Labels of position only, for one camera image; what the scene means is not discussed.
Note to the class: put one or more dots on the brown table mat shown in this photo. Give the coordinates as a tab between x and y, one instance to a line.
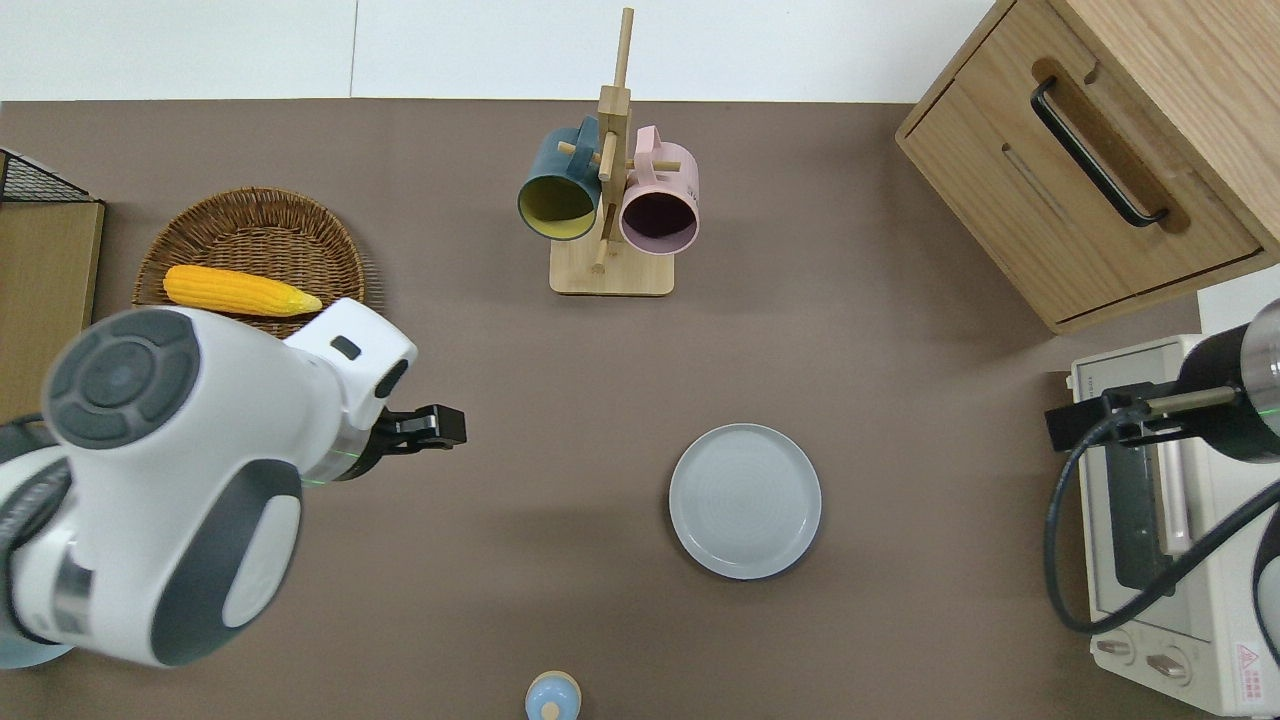
500	400

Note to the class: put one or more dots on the yellow corn cob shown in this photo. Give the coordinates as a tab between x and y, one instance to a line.
235	290

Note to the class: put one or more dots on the white toaster oven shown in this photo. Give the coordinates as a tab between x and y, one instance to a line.
1200	620

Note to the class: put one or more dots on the blue service bell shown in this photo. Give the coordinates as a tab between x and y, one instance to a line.
553	698

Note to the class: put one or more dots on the gray round plate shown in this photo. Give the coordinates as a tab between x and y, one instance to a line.
745	500

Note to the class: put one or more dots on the wooden drawer box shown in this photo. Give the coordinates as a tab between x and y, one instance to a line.
1150	150

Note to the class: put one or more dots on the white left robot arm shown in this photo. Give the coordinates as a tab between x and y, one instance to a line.
180	500

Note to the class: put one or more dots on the wooden mug rack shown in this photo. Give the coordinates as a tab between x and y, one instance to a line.
612	275

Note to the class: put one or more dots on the dark blue mug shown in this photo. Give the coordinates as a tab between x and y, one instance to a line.
555	200

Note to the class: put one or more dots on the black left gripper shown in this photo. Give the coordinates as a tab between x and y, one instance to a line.
375	445

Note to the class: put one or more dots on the pink mug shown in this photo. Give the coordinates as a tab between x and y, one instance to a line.
660	215

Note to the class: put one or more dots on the brown wicker basket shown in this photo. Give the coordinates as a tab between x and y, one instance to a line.
250	225

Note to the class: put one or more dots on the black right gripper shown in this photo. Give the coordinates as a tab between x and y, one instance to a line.
1225	400

